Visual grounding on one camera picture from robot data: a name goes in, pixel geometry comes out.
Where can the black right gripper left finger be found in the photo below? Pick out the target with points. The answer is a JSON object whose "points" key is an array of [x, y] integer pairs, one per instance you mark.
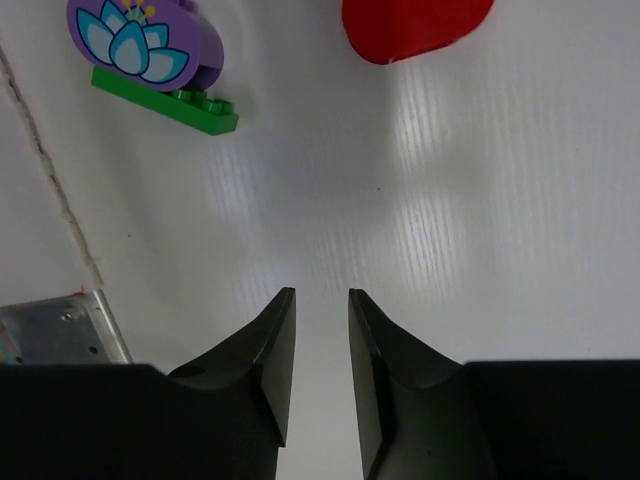
{"points": [[236, 412]]}

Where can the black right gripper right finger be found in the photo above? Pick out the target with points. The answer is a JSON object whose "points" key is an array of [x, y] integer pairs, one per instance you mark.
{"points": [[415, 412]]}

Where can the small green lego plate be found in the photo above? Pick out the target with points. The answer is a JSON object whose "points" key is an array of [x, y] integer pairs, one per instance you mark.
{"points": [[186, 106]]}

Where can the purple flower lego brick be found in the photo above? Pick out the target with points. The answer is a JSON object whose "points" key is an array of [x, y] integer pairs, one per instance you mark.
{"points": [[163, 45]]}

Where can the red rounded lego brick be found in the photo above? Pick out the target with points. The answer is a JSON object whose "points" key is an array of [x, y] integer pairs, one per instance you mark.
{"points": [[387, 31]]}

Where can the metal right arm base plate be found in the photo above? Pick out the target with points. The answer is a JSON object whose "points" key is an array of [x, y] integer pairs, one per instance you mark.
{"points": [[72, 330]]}

